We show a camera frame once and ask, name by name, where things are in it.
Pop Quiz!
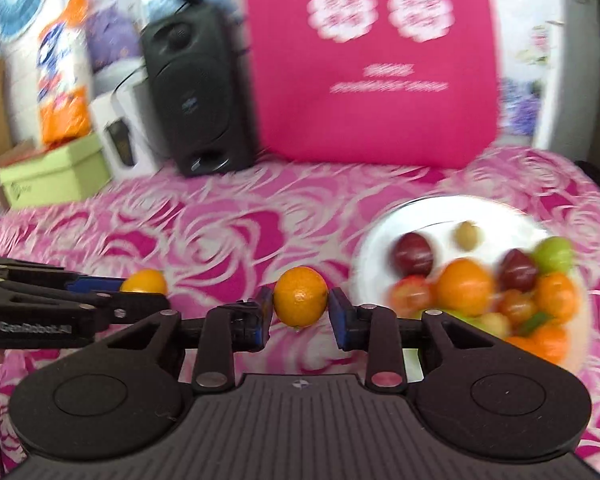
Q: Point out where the small orange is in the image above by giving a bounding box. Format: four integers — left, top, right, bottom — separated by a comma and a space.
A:
273, 266, 328, 330
120, 269, 168, 296

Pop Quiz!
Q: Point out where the dark red plum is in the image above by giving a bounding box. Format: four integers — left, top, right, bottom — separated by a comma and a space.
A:
390, 232, 434, 278

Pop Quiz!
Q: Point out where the small red plum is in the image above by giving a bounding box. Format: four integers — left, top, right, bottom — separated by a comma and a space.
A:
498, 249, 538, 292

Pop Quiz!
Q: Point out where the green apple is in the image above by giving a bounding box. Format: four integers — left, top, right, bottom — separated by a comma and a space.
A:
531, 236, 574, 274

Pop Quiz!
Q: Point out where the reddish plum in plate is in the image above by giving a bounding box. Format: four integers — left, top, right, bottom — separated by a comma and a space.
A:
388, 275, 436, 318

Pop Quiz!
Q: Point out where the pink rose tablecloth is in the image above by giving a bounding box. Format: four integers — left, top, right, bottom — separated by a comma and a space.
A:
0, 146, 600, 471

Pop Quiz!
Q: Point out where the top orange in plate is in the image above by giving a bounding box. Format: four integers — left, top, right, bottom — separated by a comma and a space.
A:
434, 258, 495, 316

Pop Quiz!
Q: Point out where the orange in plate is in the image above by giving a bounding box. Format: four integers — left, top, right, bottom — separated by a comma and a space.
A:
505, 336, 541, 356
434, 258, 495, 316

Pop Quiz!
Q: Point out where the large green fruit in plate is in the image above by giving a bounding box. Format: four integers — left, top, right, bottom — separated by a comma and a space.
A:
443, 309, 480, 326

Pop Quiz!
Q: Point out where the light green box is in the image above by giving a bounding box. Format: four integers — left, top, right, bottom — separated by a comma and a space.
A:
0, 133, 111, 209

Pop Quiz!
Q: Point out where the small pale yellow fruit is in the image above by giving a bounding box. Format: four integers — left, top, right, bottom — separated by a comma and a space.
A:
477, 312, 512, 339

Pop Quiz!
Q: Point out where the small red-green fruit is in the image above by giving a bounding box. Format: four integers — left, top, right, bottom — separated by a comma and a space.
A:
496, 289, 536, 327

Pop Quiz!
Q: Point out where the white porcelain plate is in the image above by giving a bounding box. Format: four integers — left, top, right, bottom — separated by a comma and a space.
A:
349, 195, 591, 373

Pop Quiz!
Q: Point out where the front orange in plate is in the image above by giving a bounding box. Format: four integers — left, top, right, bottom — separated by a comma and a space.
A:
505, 336, 541, 356

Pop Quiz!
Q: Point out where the orange with leaf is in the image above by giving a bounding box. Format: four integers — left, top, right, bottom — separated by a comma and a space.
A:
516, 312, 569, 364

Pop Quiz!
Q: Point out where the far right orange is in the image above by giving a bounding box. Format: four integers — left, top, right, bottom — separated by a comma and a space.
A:
534, 272, 580, 323

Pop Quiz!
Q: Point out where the white box with cup picture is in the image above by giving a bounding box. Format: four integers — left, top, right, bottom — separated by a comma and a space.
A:
90, 72, 169, 181

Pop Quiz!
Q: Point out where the orange white snack bag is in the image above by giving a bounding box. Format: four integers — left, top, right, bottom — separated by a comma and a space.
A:
36, 0, 92, 148

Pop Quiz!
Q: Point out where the magenta fabric bag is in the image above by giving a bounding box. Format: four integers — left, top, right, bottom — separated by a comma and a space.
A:
247, 0, 498, 168

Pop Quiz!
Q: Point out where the bedding picture package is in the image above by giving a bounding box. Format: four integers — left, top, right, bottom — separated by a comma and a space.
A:
62, 0, 144, 96

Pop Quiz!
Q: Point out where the black speaker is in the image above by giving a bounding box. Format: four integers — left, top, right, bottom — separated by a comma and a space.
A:
140, 0, 256, 178

